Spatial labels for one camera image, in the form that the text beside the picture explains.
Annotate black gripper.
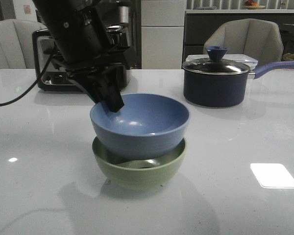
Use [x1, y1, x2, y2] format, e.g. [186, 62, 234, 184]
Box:
[50, 45, 138, 113]

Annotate blue bowl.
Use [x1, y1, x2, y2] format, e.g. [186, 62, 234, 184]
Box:
[90, 94, 190, 160]

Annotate green bowl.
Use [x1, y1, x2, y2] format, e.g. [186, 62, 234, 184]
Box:
[92, 138, 187, 190]

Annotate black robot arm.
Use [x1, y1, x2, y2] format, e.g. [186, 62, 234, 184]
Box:
[33, 0, 137, 112]

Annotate black and chrome toaster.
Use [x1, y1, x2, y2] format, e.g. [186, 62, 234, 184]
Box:
[32, 23, 131, 92]

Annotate white cabinet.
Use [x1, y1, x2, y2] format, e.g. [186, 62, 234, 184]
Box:
[141, 0, 187, 70]

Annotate beige chair left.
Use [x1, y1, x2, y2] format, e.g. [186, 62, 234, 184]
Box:
[0, 19, 45, 69]

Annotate beige chair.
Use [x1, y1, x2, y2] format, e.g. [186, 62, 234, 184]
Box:
[203, 19, 284, 66]
[0, 19, 45, 69]

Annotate dark blue saucepan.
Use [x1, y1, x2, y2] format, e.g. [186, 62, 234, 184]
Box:
[183, 61, 294, 108]

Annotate dark counter unit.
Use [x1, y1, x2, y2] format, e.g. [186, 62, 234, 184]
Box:
[182, 9, 294, 60]

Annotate glass pot lid blue knob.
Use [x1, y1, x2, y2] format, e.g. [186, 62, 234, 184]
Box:
[182, 46, 250, 75]

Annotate clear plastic container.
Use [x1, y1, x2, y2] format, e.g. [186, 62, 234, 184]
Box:
[185, 54, 258, 70]

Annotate beige chair right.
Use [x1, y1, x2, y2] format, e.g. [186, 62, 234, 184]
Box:
[203, 19, 284, 66]

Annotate fruit plate on counter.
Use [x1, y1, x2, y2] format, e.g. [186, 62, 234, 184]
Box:
[243, 0, 265, 10]

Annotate black cable left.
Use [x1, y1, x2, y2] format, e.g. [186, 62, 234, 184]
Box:
[0, 52, 54, 107]

